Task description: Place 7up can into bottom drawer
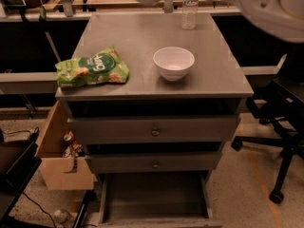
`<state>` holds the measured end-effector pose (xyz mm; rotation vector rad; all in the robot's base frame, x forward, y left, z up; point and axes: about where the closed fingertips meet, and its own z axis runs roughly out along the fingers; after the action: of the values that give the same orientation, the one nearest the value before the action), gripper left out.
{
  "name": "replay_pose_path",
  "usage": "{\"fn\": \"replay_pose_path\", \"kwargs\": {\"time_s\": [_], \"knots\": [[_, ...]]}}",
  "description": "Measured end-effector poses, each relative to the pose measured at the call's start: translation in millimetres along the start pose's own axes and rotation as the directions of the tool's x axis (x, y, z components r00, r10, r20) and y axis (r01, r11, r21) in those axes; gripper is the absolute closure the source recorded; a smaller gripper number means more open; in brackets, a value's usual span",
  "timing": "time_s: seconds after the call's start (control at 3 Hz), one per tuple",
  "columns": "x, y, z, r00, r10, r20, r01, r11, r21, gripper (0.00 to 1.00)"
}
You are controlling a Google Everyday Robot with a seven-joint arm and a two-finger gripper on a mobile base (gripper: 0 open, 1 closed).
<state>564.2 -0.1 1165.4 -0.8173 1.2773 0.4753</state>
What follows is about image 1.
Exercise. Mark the grey drawer cabinet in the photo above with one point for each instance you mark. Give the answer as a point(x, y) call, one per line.
point(215, 85)

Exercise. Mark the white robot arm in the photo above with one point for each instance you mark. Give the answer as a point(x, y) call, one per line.
point(282, 18)

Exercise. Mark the clear plastic water bottle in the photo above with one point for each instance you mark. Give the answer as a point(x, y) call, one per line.
point(189, 13)

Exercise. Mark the black office chair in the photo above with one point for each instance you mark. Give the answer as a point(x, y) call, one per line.
point(281, 104)

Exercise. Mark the grey drawer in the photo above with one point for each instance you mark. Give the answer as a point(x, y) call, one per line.
point(153, 162)
point(156, 200)
point(154, 130)

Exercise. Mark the red can in box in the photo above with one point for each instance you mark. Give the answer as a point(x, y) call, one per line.
point(68, 139)

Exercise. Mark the bottom grey drawer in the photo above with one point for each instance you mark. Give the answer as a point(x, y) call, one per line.
point(156, 200)

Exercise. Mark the black cart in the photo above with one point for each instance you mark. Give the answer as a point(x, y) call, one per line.
point(18, 163)

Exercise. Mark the plastic bottle on floor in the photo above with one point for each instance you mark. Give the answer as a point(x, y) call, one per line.
point(64, 218)

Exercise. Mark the cardboard box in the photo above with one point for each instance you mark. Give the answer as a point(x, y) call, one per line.
point(58, 172)

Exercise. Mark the top grey drawer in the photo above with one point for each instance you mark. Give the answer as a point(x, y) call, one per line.
point(154, 130)

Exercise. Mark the green snack chip bag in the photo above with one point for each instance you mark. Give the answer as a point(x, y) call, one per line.
point(106, 66)

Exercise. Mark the white bowl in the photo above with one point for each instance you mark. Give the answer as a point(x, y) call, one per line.
point(173, 63)

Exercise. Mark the middle grey drawer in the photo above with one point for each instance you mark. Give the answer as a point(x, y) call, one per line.
point(153, 162)

